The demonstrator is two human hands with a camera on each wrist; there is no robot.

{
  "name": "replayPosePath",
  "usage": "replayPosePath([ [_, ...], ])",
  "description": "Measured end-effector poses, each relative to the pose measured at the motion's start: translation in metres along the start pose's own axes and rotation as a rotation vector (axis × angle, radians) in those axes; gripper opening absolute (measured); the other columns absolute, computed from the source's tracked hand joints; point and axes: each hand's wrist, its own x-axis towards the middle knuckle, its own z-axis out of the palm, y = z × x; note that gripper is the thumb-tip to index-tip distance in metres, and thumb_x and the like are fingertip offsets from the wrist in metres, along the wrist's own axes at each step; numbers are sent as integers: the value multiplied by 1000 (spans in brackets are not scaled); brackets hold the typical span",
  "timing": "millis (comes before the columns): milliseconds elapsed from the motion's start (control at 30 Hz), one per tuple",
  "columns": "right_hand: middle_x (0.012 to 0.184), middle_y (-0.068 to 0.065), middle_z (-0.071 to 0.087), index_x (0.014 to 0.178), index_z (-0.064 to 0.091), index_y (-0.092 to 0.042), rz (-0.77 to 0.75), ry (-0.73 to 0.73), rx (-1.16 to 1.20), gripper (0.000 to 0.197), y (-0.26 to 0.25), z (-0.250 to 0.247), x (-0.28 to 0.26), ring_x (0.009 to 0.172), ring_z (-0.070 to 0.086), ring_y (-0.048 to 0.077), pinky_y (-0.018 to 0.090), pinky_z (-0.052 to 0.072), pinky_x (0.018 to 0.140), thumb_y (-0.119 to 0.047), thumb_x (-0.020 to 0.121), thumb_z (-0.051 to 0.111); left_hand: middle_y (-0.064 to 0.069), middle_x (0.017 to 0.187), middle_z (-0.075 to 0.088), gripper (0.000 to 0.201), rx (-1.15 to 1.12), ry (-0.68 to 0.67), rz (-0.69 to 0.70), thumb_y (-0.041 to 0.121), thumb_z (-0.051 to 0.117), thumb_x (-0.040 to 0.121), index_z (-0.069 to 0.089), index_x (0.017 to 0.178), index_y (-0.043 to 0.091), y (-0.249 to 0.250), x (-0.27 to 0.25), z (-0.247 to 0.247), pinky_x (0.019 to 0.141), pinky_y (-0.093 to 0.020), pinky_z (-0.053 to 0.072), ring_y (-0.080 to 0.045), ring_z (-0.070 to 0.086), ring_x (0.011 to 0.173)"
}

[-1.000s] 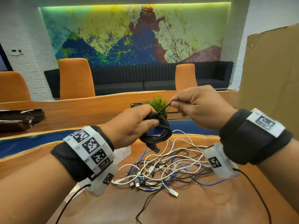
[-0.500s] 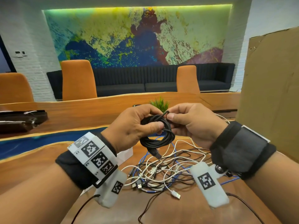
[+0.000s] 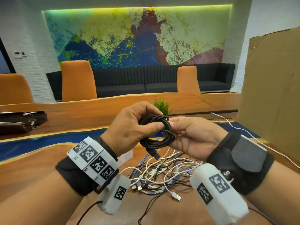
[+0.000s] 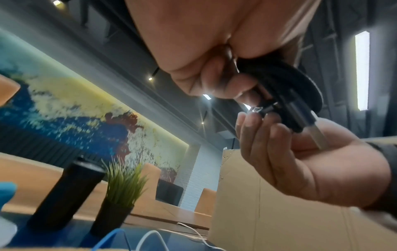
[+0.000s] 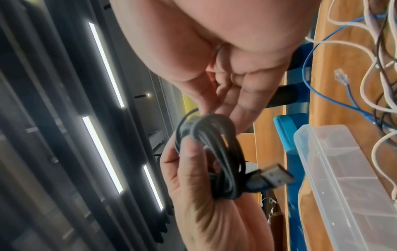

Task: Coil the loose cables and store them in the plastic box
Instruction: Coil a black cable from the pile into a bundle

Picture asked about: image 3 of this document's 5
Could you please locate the person's left hand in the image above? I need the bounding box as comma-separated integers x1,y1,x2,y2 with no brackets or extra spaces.
100,101,164,157

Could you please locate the person's right hand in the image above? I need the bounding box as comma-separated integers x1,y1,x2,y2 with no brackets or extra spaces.
167,116,229,162

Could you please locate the clear plastic container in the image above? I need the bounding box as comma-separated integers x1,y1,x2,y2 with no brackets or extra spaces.
117,148,133,168

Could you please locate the black braided cable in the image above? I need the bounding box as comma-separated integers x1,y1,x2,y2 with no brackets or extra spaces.
138,114,176,160

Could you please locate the long white charging cable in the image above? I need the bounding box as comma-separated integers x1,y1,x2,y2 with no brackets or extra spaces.
210,112,300,169

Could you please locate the tangle of mixed cables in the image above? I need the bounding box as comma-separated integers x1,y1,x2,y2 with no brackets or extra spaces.
119,137,204,225

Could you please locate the person's left forearm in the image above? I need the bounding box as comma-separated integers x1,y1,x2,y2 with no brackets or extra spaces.
0,170,99,225

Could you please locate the green potted plant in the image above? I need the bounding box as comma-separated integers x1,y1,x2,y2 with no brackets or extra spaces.
151,97,173,116

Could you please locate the black sofa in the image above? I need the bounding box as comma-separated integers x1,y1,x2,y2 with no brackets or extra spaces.
46,63,236,101

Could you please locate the orange chair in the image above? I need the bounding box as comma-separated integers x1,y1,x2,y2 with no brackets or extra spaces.
176,65,201,95
61,60,98,102
0,73,34,106

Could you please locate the wooden table with blue inlay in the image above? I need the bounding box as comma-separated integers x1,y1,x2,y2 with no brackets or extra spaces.
0,92,300,225

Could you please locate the dark framed glass door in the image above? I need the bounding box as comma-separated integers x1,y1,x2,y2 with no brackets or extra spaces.
0,37,16,74

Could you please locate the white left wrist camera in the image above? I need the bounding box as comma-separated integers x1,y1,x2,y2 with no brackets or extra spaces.
97,173,131,215

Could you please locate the black left camera cord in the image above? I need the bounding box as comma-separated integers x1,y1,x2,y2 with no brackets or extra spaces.
76,200,103,225

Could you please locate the black camera cord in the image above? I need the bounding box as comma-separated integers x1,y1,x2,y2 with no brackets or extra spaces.
248,207,272,225
76,200,103,225

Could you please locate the colourful abstract wall painting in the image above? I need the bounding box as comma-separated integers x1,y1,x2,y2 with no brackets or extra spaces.
42,4,233,69

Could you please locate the black right camera cord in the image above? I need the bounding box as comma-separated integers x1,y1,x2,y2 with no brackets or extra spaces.
248,207,272,225

